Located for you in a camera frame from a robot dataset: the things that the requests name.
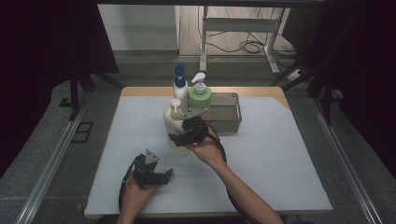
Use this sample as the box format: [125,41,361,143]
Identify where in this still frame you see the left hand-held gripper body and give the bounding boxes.
[132,148,163,189]

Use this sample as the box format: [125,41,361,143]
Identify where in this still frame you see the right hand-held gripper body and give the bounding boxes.
[178,106,210,147]

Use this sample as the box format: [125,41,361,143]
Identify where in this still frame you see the cream pump bottle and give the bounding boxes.
[163,98,191,156]

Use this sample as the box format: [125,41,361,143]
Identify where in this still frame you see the grey metal mesh basket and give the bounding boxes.
[174,91,243,134]

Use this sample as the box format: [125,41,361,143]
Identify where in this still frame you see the green pump bottle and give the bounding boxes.
[187,72,213,110]

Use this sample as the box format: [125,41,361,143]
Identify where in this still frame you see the white bottle with blue pump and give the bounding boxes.
[172,63,190,114]

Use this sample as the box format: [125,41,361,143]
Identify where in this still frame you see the person's right hand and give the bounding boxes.
[186,129,228,169]

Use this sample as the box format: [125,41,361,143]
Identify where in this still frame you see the person's left hand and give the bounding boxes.
[119,177,159,218]

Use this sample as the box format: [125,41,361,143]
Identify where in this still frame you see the white table mat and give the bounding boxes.
[84,94,333,217]

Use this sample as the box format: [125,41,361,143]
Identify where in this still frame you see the black metal stand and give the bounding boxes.
[270,59,344,127]
[68,69,96,121]

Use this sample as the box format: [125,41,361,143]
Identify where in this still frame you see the white power strip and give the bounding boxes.
[285,68,304,82]

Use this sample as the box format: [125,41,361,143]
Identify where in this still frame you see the white cabinet panel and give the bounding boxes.
[97,4,180,52]

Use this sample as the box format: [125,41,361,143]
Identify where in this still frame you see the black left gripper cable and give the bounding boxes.
[118,154,146,213]

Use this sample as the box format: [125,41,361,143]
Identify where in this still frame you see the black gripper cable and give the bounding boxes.
[204,123,261,224]
[118,154,146,213]

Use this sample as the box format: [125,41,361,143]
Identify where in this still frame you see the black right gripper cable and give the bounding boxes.
[204,123,261,224]

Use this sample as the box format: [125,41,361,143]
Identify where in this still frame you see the metal floor rail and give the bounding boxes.
[309,96,385,224]
[14,92,92,224]

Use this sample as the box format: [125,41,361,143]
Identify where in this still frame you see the black floor cables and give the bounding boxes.
[205,7,298,68]

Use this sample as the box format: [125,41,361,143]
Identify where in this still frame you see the white metal desk frame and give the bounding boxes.
[198,5,286,76]

